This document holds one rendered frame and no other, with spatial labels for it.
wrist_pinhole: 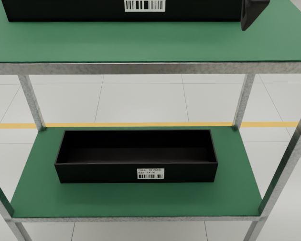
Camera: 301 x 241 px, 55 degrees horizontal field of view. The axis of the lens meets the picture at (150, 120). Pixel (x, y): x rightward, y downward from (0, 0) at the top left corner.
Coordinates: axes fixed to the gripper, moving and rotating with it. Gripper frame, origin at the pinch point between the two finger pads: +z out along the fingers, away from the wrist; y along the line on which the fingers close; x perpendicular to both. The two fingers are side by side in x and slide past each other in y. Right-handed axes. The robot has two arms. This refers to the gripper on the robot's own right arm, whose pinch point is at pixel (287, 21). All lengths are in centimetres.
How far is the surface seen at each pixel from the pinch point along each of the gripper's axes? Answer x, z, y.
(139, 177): 2, 80, 19
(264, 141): -31, 138, -54
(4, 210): 15, 73, 62
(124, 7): -28.1, 28.0, 21.5
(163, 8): -28.0, 28.1, 12.3
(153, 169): 0, 76, 14
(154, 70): -8.9, 24.9, 14.5
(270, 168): -13, 129, -51
